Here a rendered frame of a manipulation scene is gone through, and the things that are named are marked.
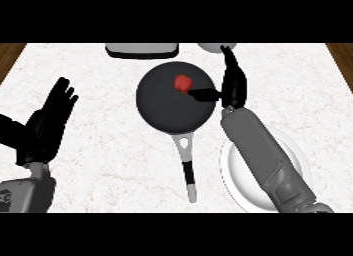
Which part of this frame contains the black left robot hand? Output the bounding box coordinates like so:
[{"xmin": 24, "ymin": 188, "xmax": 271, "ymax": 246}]
[{"xmin": 0, "ymin": 76, "xmax": 80, "ymax": 167}]

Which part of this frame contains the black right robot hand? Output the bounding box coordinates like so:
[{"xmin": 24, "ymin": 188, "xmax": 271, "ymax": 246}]
[{"xmin": 187, "ymin": 45, "xmax": 249, "ymax": 109}]

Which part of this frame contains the dark grey frying pan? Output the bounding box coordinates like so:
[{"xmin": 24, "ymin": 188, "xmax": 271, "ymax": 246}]
[{"xmin": 135, "ymin": 61, "xmax": 219, "ymax": 204}]

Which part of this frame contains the white plate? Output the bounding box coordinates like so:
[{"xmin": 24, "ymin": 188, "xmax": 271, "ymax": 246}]
[{"xmin": 219, "ymin": 125, "xmax": 313, "ymax": 214}]

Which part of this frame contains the pale grey round object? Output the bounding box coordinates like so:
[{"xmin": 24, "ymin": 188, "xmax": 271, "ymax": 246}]
[{"xmin": 197, "ymin": 43, "xmax": 238, "ymax": 54}]

